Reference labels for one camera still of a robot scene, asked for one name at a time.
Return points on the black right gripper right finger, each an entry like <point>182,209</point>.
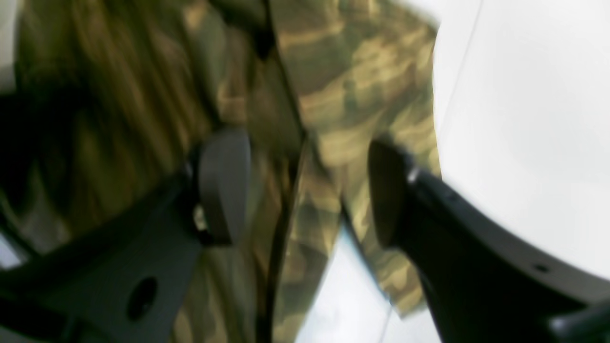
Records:
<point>482,283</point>

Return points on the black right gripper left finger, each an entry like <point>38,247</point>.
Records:
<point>125,281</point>

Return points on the camouflage t-shirt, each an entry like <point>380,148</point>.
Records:
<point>113,94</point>

